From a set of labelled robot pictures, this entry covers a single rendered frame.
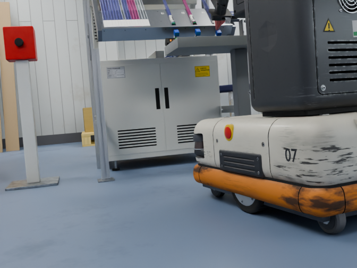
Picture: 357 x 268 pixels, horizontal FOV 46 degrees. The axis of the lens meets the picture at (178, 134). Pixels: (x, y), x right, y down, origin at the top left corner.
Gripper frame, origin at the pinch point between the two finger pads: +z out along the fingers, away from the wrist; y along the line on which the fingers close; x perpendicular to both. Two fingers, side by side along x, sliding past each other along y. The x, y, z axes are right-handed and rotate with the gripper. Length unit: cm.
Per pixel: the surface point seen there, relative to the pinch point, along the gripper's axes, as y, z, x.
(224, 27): -4.7, 0.7, -1.4
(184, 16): 13.4, 1.7, -14.1
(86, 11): 62, 22, -53
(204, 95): -1.6, 46.0, -0.8
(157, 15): 27.6, 1.9, -15.1
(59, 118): 93, 273, -218
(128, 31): 44.5, 1.7, -0.7
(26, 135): 96, 45, 23
